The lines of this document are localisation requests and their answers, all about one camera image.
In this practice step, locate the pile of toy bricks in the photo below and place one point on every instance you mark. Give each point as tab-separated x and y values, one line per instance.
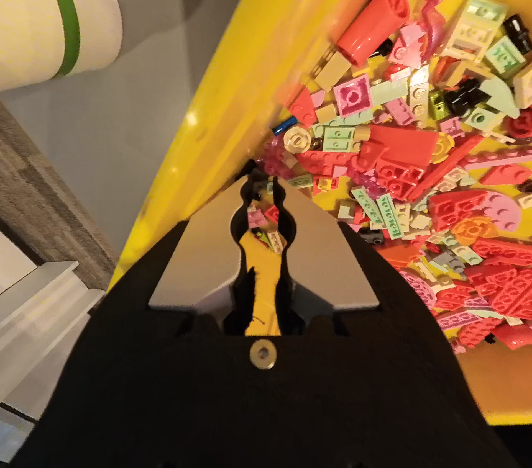
415	169

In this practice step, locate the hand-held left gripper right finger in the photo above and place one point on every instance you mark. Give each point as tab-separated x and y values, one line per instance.
332	268

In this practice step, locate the white paper cup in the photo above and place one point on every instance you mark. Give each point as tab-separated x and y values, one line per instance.
33	11

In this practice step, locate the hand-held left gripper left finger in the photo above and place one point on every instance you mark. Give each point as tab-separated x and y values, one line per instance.
195	260

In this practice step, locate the white cabinet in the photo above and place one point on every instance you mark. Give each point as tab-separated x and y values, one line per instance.
37	322

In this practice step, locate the yellow plastic bin with bricks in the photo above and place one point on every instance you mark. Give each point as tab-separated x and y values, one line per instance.
257	61

